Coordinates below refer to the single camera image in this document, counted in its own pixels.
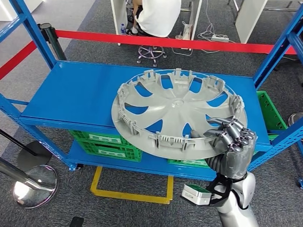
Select chrome base stool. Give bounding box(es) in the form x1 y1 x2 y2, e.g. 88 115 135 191
135 23 167 68

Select chrome stanchion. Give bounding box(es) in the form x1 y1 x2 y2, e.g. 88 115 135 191
0 157 59 210
288 112 303 128

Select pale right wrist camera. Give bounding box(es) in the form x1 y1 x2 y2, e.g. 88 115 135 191
181 184 213 207

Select grey plastic wheel cover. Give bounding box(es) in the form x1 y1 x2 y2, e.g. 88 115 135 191
111 68 248 160

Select person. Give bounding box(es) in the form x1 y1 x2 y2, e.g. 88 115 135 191
125 0 182 38

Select white floor cables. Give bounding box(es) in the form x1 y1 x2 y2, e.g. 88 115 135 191
170 0 238 57

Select red barrier belt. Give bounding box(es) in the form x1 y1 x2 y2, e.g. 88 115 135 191
0 41 38 81
54 29 298 56

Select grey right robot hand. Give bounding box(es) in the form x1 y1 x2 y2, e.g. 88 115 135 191
190 117 258 180

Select black base stanchion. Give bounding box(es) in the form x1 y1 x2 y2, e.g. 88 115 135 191
0 128 53 172

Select white desk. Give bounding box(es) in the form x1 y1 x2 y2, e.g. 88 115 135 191
233 0 269 44
110 0 203 47

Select black stanchion post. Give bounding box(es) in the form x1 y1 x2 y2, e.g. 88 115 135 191
38 22 67 61

